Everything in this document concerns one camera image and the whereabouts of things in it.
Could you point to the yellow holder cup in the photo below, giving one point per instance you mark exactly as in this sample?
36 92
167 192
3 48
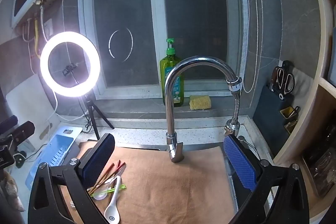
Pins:
291 127
288 112

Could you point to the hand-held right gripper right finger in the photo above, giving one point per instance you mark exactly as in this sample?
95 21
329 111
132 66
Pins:
241 163

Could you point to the grey-blue knife holder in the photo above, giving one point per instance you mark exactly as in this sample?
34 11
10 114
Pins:
270 111

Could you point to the green plastic spoon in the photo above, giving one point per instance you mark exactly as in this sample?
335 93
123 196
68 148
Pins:
119 188

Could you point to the black power adapter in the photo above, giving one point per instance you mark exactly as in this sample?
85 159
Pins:
20 159

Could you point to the white cutting board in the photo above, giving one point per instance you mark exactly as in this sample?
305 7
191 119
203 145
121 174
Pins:
26 103

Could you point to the white-framed window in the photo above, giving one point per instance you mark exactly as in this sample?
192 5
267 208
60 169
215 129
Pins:
157 3

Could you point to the green dish soap bottle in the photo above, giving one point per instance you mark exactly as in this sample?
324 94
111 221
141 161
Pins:
172 77

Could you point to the flexible metal faucet sprayer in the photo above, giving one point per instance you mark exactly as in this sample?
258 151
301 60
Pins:
235 108

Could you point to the white wall socket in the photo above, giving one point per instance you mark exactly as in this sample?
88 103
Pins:
48 27

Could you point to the yellow sponge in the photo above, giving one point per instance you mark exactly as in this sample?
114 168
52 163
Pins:
200 102

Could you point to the brown towel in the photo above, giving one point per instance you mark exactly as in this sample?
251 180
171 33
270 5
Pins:
170 187

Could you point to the yellow gas pipe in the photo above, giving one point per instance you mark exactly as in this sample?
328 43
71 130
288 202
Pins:
36 35

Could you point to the person's left hand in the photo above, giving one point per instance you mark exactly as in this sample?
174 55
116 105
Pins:
14 195

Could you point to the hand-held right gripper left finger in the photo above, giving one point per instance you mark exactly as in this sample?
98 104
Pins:
98 158

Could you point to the chrome faucet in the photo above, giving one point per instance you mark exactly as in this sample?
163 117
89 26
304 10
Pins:
172 98

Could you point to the blue plastic basket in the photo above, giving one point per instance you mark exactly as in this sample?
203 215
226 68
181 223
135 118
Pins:
56 150

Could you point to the white ceramic spoon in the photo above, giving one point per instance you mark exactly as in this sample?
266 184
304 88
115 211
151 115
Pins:
112 213

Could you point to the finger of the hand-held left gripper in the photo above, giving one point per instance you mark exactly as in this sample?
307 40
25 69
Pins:
9 123
23 133

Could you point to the clear plastic spoon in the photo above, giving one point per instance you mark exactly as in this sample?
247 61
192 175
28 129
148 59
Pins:
101 195

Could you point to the black tripod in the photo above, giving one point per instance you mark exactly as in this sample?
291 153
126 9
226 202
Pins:
89 108

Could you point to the red-tipped wooden chopstick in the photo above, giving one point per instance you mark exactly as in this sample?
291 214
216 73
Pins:
119 171
116 167
110 169
115 177

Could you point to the metal fork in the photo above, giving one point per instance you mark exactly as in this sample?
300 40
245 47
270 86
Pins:
72 205

